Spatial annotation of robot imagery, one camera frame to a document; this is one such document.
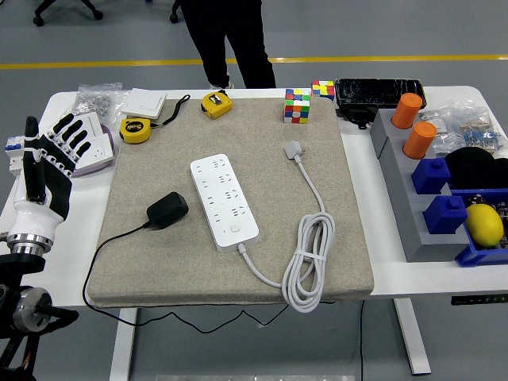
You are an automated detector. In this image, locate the grey-brown mat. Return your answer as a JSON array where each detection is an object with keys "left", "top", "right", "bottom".
[{"left": 86, "top": 97, "right": 375, "bottom": 309}]

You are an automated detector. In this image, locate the white wall socket panel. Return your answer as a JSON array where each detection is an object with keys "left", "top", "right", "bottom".
[{"left": 77, "top": 133, "right": 116, "bottom": 171}]

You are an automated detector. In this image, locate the white wall switch plate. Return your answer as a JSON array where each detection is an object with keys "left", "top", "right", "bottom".
[{"left": 120, "top": 87, "right": 167, "bottom": 120}]

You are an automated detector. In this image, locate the small colourful puzzle cube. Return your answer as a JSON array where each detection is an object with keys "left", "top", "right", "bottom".
[{"left": 310, "top": 79, "right": 337, "bottom": 102}]

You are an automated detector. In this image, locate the thin black plug cord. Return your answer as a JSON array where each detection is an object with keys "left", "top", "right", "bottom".
[{"left": 82, "top": 221, "right": 291, "bottom": 334}]

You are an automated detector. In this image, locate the blue plastic bin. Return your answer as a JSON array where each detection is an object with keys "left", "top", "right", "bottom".
[{"left": 448, "top": 188, "right": 508, "bottom": 267}]

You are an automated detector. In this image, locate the black plug adapter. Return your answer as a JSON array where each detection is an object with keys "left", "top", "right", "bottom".
[{"left": 145, "top": 191, "right": 190, "bottom": 232}]

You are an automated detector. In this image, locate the square yellow tape measure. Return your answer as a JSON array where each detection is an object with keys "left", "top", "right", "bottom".
[{"left": 200, "top": 90, "right": 234, "bottom": 121}]

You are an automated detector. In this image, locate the large colourful puzzle cube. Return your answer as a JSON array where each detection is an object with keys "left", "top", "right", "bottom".
[{"left": 283, "top": 87, "right": 311, "bottom": 125}]

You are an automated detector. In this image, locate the purple bowl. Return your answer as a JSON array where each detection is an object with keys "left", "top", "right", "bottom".
[{"left": 73, "top": 123, "right": 120, "bottom": 179}]

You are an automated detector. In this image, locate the blue block with knob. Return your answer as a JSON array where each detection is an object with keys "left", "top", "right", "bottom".
[
  {"left": 410, "top": 157, "right": 452, "bottom": 195},
  {"left": 422, "top": 194, "right": 468, "bottom": 235}
]

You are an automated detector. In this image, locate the white blue circuit breaker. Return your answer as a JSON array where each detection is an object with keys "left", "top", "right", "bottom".
[{"left": 4, "top": 133, "right": 28, "bottom": 179}]

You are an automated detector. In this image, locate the round yellow black tape measure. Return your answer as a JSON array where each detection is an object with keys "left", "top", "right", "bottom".
[{"left": 118, "top": 93, "right": 191, "bottom": 144}]

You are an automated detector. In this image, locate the person's body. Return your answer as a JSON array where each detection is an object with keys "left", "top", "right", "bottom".
[{"left": 180, "top": 0, "right": 277, "bottom": 90}]

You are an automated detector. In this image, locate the black hanging cable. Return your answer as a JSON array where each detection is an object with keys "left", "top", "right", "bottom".
[{"left": 359, "top": 299, "right": 366, "bottom": 381}]

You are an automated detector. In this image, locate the white table leg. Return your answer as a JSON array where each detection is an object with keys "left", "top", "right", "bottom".
[
  {"left": 392, "top": 297, "right": 433, "bottom": 376},
  {"left": 109, "top": 307, "right": 138, "bottom": 381}
]

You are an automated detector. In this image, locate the grey block holder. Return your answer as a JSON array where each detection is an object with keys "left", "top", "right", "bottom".
[{"left": 369, "top": 107, "right": 471, "bottom": 263}]

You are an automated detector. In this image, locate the black plastic tray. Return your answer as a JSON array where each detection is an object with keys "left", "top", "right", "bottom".
[{"left": 334, "top": 77, "right": 428, "bottom": 110}]

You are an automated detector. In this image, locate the orange cylinder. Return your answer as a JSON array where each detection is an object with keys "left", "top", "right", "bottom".
[
  {"left": 391, "top": 92, "right": 423, "bottom": 130},
  {"left": 402, "top": 121, "right": 437, "bottom": 160}
]

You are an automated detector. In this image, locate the clear bag of blue components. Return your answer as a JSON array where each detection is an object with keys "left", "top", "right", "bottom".
[{"left": 456, "top": 98, "right": 508, "bottom": 156}]

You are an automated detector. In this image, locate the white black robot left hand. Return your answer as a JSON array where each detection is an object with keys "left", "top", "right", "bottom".
[{"left": 13, "top": 113, "right": 93, "bottom": 239}]

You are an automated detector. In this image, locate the clear bag of screws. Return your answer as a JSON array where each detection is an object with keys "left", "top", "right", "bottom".
[{"left": 49, "top": 82, "right": 132, "bottom": 130}]

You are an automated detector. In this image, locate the white power strip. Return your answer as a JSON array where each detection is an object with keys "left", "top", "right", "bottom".
[{"left": 189, "top": 153, "right": 260, "bottom": 255}]

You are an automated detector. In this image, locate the white power strip cord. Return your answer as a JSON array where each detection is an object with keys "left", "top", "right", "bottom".
[{"left": 237, "top": 139, "right": 337, "bottom": 314}]

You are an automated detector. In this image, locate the black table control panel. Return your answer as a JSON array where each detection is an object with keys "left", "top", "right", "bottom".
[{"left": 450, "top": 294, "right": 508, "bottom": 306}]

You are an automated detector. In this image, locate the white switch panel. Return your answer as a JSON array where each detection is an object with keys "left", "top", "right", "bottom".
[{"left": 73, "top": 112, "right": 105, "bottom": 140}]

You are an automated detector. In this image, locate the yellow lemon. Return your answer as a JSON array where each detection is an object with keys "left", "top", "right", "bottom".
[{"left": 464, "top": 203, "right": 504, "bottom": 249}]

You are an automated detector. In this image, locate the black power adapter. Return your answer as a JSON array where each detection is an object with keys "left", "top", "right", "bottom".
[{"left": 339, "top": 105, "right": 376, "bottom": 130}]

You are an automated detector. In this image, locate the black cloth bundle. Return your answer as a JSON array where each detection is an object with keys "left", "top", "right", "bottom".
[{"left": 444, "top": 146, "right": 508, "bottom": 191}]

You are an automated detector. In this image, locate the clear bag of small parts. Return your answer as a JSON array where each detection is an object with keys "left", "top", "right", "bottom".
[{"left": 418, "top": 109, "right": 465, "bottom": 158}]

